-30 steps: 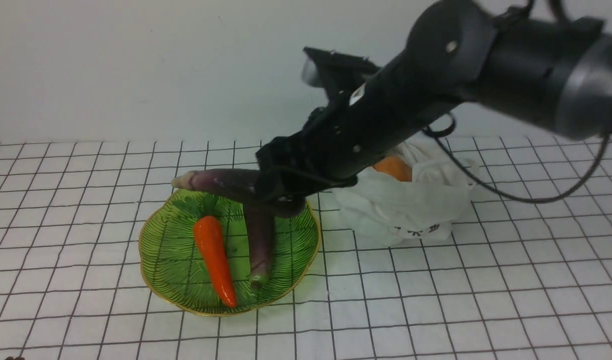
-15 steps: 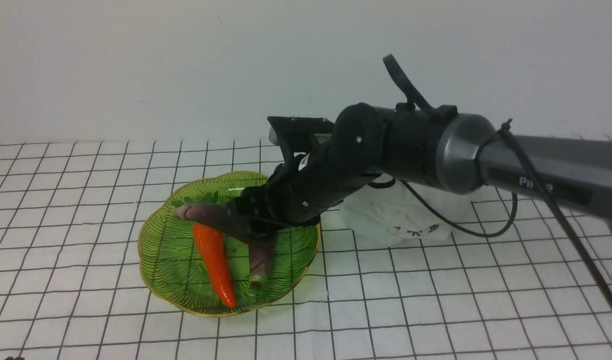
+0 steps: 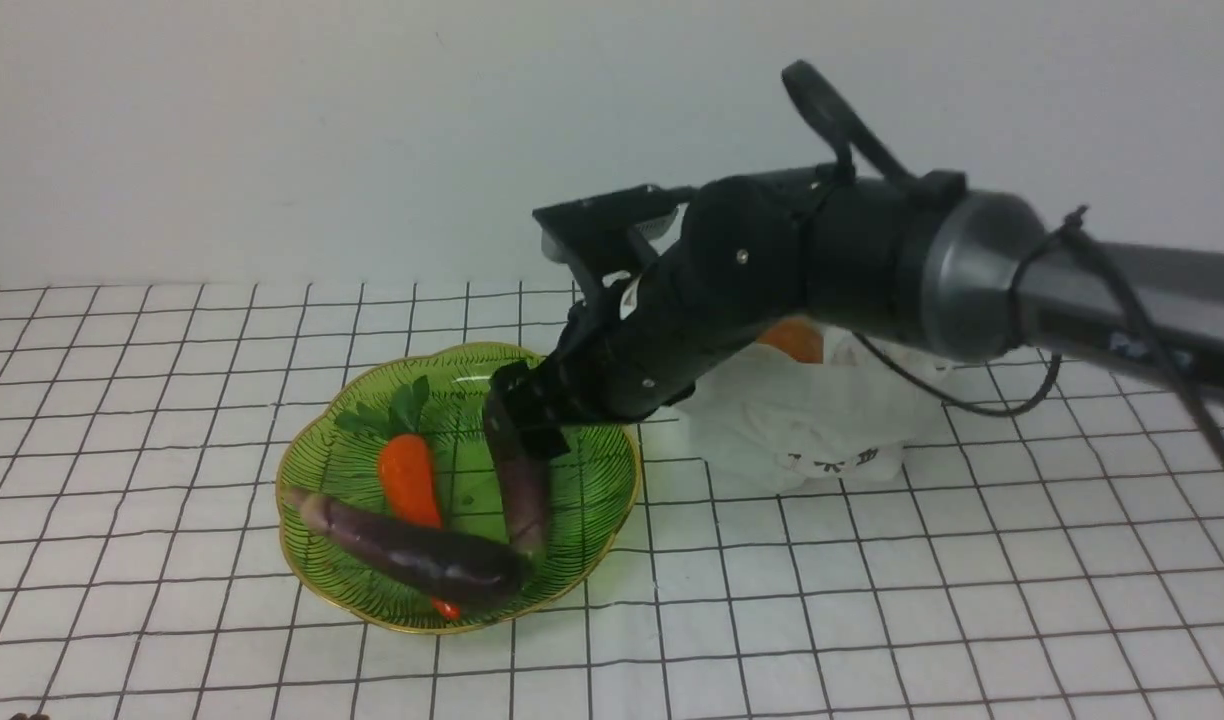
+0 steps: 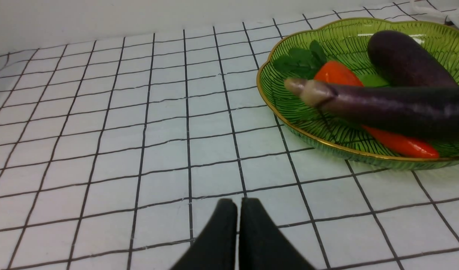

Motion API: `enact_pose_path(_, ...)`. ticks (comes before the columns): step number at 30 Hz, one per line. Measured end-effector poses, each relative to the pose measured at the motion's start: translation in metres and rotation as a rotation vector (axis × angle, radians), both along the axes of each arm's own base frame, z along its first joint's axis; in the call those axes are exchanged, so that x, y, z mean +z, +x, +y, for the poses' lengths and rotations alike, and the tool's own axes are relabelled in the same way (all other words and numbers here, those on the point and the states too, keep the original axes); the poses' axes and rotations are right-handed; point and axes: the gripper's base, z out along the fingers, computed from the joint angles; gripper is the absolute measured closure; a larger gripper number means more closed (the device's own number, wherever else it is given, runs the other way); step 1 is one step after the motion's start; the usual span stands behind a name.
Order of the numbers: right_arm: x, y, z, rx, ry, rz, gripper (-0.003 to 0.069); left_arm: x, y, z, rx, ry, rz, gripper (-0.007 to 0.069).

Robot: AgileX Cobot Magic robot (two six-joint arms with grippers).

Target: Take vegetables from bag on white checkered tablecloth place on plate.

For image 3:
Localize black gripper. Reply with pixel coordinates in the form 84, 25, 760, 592
481, 179, 804, 471

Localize dark purple eggplant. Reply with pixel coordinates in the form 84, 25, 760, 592
280, 486, 532, 607
483, 420, 551, 558

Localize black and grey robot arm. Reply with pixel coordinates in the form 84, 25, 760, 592
481, 165, 1224, 465

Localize white cloth bag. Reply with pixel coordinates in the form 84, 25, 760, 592
679, 322, 951, 495

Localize orange vegetable in bag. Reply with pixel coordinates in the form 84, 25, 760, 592
756, 316, 824, 365

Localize green glass plate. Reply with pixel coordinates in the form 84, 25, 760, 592
277, 342, 643, 636

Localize orange carrot with leaves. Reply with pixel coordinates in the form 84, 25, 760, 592
334, 376, 463, 621

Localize dark purple eggplant on plate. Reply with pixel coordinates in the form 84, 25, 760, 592
280, 486, 532, 607

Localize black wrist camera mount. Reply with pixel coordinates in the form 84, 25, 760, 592
531, 184, 696, 300

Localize black cable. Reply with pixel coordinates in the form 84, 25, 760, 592
780, 60, 1224, 511

